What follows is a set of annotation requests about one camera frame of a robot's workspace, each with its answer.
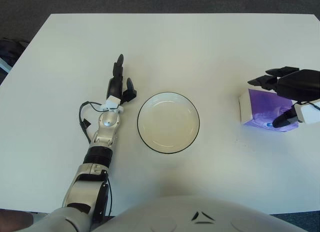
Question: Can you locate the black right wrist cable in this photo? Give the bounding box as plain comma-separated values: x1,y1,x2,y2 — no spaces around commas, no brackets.
291,100,320,111

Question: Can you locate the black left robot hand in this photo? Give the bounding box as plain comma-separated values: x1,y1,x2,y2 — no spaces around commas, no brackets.
106,54,138,105

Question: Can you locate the black bag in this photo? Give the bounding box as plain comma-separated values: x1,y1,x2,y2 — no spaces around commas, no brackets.
0,38,30,75

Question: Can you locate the white plate with black rim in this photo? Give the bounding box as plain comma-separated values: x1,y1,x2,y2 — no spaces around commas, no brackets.
136,92,201,155

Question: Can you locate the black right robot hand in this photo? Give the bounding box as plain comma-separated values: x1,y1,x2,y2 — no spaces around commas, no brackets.
247,66,320,129

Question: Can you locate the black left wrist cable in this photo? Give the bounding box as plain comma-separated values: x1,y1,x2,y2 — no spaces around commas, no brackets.
78,100,107,145

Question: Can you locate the purple tissue paper pack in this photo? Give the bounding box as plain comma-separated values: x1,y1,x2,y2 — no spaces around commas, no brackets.
238,89,300,133

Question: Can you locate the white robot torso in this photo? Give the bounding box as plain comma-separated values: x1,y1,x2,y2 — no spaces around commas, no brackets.
23,193,320,232

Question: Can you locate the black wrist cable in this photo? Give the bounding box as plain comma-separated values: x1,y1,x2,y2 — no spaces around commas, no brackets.
78,100,107,145
291,100,320,111

